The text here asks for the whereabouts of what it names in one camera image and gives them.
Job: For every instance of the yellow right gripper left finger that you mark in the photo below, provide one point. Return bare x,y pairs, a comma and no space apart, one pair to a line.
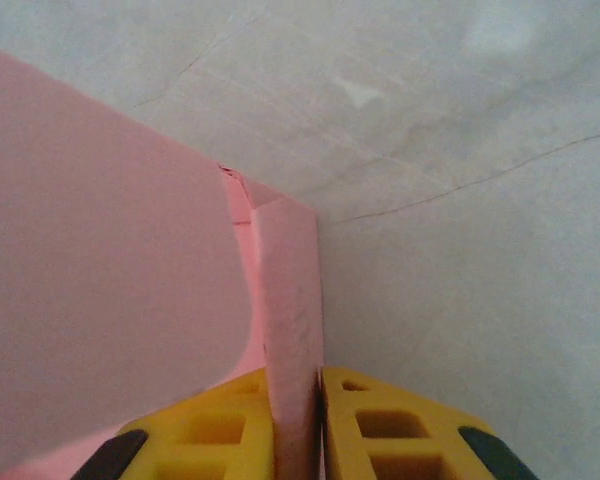
200,435

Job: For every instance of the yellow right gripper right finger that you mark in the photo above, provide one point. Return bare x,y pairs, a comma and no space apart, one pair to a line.
405,435

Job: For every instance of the pink cloth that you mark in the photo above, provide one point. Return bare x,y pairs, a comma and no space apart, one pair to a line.
105,250

